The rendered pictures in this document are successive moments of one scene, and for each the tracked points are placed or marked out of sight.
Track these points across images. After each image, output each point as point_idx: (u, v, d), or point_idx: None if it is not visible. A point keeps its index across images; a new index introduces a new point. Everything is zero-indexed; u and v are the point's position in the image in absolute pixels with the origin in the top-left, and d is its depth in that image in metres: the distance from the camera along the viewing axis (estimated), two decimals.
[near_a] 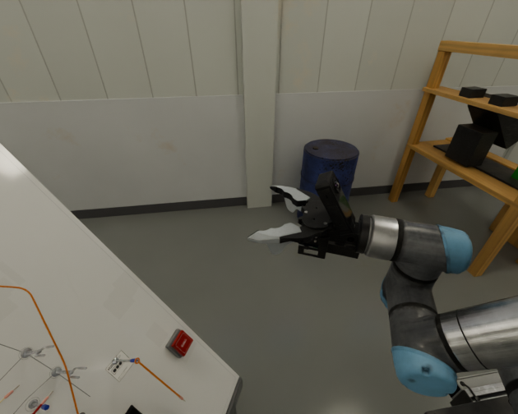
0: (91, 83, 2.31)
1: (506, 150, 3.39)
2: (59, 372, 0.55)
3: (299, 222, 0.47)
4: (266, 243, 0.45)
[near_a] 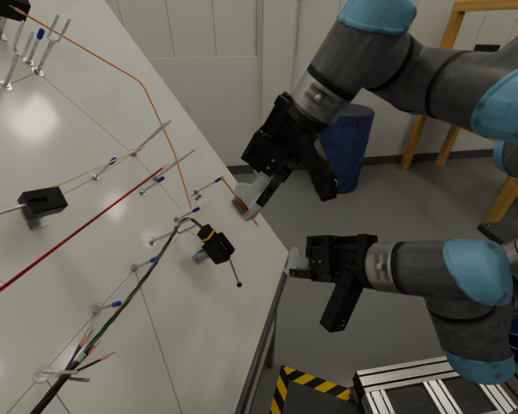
0: None
1: None
2: (158, 178, 0.62)
3: None
4: None
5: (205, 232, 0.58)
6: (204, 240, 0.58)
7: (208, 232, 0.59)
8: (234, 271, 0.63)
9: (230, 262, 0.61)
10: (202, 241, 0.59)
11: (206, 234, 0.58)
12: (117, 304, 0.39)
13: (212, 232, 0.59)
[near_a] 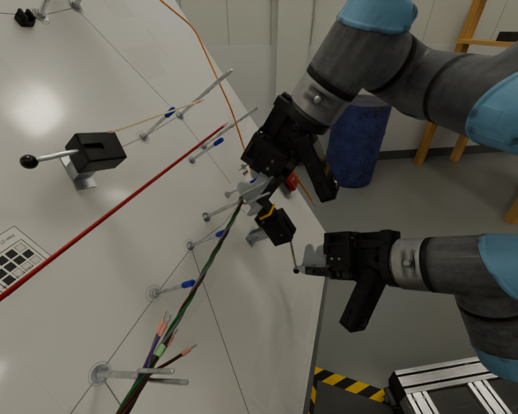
0: None
1: None
2: (206, 146, 0.53)
3: None
4: (265, 188, 0.52)
5: (265, 206, 0.49)
6: (264, 216, 0.49)
7: (268, 207, 0.50)
8: (293, 254, 0.54)
9: (291, 243, 0.53)
10: (262, 218, 0.50)
11: (267, 209, 0.49)
12: (191, 283, 0.30)
13: (272, 207, 0.50)
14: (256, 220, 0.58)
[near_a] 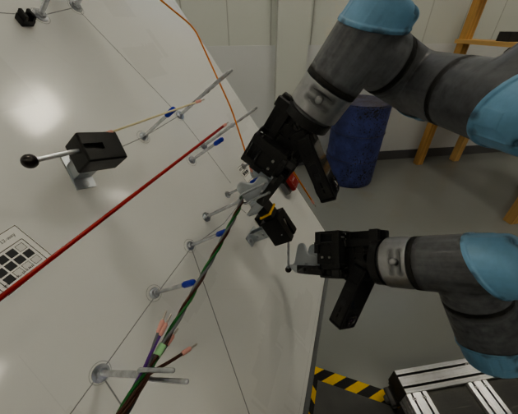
0: None
1: None
2: (206, 146, 0.53)
3: None
4: (265, 188, 0.52)
5: (265, 206, 0.49)
6: (264, 216, 0.50)
7: (268, 207, 0.50)
8: (289, 254, 0.55)
9: (288, 243, 0.53)
10: (262, 218, 0.50)
11: (267, 209, 0.49)
12: (191, 282, 0.30)
13: (272, 207, 0.50)
14: (256, 220, 0.58)
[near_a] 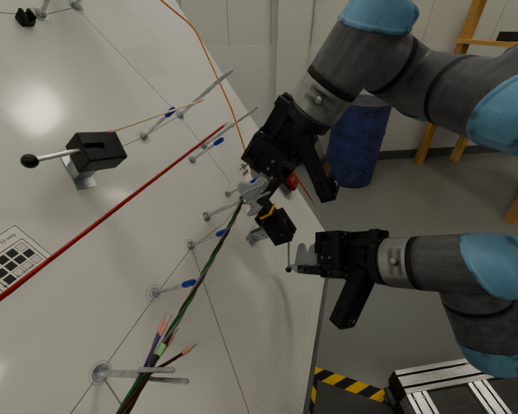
0: None
1: None
2: (206, 146, 0.53)
3: None
4: (265, 188, 0.52)
5: (266, 206, 0.49)
6: (264, 216, 0.50)
7: (269, 207, 0.50)
8: (289, 254, 0.55)
9: (289, 243, 0.53)
10: (262, 218, 0.50)
11: (267, 209, 0.49)
12: (191, 282, 0.30)
13: (272, 207, 0.50)
14: (256, 220, 0.58)
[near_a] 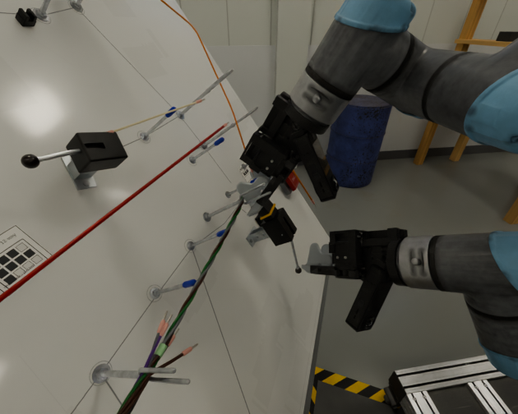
0: None
1: None
2: (207, 146, 0.53)
3: None
4: None
5: (266, 206, 0.49)
6: (264, 216, 0.50)
7: (269, 207, 0.50)
8: (295, 254, 0.54)
9: (292, 243, 0.53)
10: (263, 218, 0.50)
11: (268, 209, 0.49)
12: (191, 282, 0.30)
13: (273, 207, 0.50)
14: (256, 220, 0.58)
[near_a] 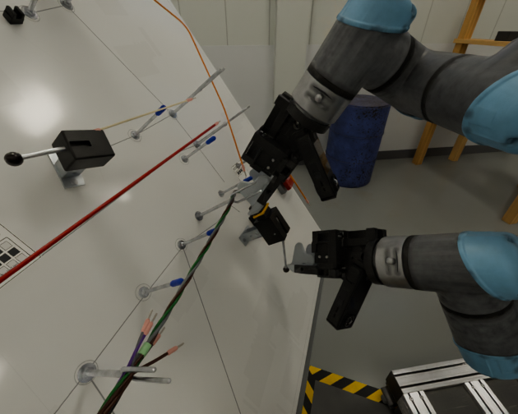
0: None
1: None
2: (200, 144, 0.53)
3: None
4: None
5: None
6: (257, 215, 0.49)
7: (262, 206, 0.50)
8: (285, 253, 0.54)
9: (283, 242, 0.53)
10: (256, 217, 0.50)
11: (261, 208, 0.49)
12: (178, 282, 0.30)
13: (265, 206, 0.50)
14: (251, 219, 0.58)
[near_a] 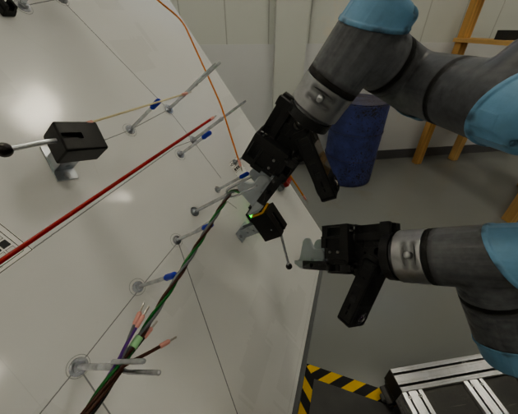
0: None
1: None
2: (196, 140, 0.53)
3: None
4: (265, 190, 0.52)
5: None
6: (256, 214, 0.49)
7: None
8: (285, 250, 0.54)
9: (282, 238, 0.52)
10: (255, 216, 0.50)
11: (261, 208, 0.49)
12: (172, 275, 0.30)
13: (265, 206, 0.50)
14: (247, 216, 0.58)
